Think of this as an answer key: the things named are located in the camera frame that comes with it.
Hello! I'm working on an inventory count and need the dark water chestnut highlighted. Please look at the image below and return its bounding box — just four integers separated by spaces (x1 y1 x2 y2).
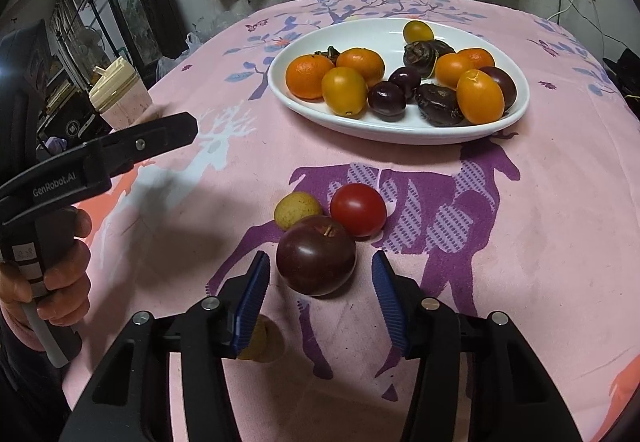
402 40 438 79
314 46 341 64
414 83 464 127
430 38 456 57

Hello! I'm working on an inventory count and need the yellow-green round fruit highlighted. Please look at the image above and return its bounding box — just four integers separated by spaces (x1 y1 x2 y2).
402 19 434 44

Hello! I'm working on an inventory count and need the small orange back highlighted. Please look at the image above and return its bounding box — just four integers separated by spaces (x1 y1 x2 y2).
458 47 496 69

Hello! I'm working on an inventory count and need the large dark red plum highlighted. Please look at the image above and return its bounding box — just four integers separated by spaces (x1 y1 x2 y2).
480 66 518 111

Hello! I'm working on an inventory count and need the dark cherry front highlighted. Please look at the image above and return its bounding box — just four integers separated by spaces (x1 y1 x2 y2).
367 81 407 121

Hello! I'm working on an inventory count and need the large mandarin orange front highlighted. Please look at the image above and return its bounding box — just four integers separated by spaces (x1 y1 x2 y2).
285 55 334 100

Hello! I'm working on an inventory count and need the person left hand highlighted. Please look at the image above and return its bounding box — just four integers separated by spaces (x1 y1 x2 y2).
1 208 92 352

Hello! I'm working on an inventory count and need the dark cherry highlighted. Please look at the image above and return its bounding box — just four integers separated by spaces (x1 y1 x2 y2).
367 81 407 121
388 66 422 102

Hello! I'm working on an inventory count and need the small tan longan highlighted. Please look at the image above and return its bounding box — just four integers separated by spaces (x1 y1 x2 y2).
238 314 285 363

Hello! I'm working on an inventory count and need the small orange kumquat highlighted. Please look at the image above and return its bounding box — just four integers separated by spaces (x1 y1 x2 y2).
456 69 504 124
435 53 473 88

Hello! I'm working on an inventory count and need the pink deer print tablecloth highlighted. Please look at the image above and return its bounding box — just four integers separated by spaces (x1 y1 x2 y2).
64 0 639 441

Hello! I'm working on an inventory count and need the large mandarin orange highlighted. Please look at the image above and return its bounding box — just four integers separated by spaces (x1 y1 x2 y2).
285 55 334 100
336 47 385 86

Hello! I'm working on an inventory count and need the orange-yellow kumquat front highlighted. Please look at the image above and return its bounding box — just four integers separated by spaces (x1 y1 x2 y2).
321 67 368 117

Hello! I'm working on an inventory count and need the white oval plate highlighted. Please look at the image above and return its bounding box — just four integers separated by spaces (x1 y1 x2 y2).
268 18 530 145

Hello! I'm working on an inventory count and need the clear plastic bag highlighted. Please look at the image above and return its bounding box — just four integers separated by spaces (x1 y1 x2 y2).
154 32 206 83

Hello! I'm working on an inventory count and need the beige lidded plastic cup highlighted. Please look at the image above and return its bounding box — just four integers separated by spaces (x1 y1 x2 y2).
89 57 152 131

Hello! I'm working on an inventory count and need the red cherry tomato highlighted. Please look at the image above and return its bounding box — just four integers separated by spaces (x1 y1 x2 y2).
330 183 387 238

